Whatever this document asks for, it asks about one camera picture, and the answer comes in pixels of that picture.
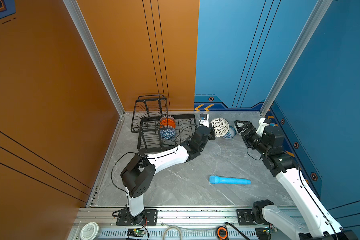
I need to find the green circuit board left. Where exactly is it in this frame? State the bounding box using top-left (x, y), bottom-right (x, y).
top-left (127, 229), bottom-right (148, 239)

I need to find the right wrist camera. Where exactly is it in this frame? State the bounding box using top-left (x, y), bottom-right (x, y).
top-left (256, 117), bottom-right (279, 136)

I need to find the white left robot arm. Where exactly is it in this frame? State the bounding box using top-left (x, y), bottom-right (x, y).
top-left (121, 125), bottom-right (216, 218)

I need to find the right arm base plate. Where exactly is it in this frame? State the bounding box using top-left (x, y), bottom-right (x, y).
top-left (236, 209), bottom-right (256, 226)

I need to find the white coiled cable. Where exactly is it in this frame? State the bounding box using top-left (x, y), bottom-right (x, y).
top-left (161, 225), bottom-right (184, 240)

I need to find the white lattice patterned bowl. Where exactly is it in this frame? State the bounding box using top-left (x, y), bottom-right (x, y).
top-left (211, 118), bottom-right (230, 137)

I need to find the light blue plastic cylinder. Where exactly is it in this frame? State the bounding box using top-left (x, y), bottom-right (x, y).
top-left (209, 175), bottom-right (251, 185)

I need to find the blue geometric patterned bowl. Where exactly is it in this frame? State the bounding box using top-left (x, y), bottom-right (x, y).
top-left (160, 126), bottom-right (176, 140)

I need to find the green circuit board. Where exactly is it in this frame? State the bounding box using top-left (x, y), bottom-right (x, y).
top-left (263, 226), bottom-right (279, 235)
top-left (127, 229), bottom-right (148, 239)

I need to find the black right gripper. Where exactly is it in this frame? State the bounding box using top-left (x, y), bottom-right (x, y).
top-left (234, 120), bottom-right (270, 157)

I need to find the blue floral white bowl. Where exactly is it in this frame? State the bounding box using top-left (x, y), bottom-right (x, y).
top-left (223, 126), bottom-right (237, 139)

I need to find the orange plastic bowl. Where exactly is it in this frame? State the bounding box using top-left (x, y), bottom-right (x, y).
top-left (159, 116), bottom-right (176, 129)

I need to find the black metal dish rack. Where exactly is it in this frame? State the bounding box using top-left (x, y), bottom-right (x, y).
top-left (131, 94), bottom-right (198, 153)

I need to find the green circuit board right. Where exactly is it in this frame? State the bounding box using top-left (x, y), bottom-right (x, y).
top-left (263, 226), bottom-right (279, 235)

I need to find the white round lid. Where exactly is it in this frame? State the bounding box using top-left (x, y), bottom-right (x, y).
top-left (80, 222), bottom-right (100, 240)

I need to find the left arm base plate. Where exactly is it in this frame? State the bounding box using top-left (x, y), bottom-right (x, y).
top-left (113, 208), bottom-right (158, 226)

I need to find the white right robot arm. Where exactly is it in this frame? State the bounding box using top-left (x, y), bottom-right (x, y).
top-left (235, 121), bottom-right (358, 240)

